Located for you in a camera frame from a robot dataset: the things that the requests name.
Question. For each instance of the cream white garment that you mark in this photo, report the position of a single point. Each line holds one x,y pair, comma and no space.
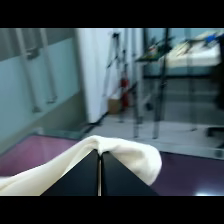
133,156

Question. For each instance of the cardboard box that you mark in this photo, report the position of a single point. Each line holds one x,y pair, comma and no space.
114,106

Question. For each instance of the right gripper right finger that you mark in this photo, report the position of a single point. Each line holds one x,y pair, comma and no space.
121,180

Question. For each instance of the red fire extinguisher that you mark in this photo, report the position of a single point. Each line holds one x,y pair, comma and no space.
124,91

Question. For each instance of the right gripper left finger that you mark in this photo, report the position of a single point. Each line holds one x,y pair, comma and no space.
81,178

